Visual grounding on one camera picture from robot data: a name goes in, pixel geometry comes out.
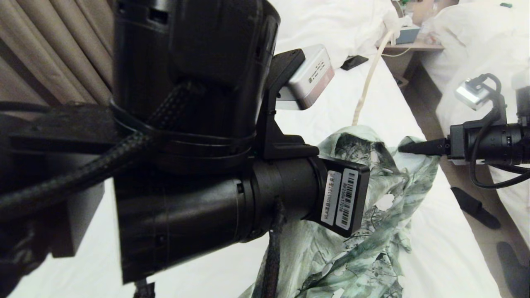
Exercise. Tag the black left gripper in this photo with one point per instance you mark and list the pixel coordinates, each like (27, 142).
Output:
(290, 194)

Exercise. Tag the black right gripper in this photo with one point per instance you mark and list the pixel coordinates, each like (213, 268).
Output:
(497, 145)

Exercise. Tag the green floral short-sleeve shirt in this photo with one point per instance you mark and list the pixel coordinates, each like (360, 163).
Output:
(372, 248)

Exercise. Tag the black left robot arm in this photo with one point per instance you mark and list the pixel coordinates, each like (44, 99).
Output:
(186, 82)

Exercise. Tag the black slipper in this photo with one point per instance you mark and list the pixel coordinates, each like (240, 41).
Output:
(472, 207)

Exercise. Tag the wooden nightstand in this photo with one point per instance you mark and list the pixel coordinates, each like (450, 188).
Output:
(414, 46)

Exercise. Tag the white bunched duvet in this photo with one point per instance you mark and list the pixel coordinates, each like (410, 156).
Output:
(476, 41)
(331, 25)

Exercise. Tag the blue tissue box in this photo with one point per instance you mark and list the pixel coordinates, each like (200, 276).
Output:
(408, 35)

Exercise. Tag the black smartphone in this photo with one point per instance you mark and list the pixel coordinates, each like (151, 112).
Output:
(354, 62)

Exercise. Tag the green potted plant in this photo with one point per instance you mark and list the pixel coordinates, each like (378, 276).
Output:
(408, 2)

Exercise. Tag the small green object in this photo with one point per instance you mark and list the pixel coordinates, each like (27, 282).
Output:
(505, 5)

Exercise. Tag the brown pleated curtain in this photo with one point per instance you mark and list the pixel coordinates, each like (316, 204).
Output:
(62, 49)

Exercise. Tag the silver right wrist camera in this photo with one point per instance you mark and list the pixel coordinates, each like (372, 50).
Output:
(470, 94)

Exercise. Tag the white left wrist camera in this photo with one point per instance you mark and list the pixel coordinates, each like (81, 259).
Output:
(310, 78)

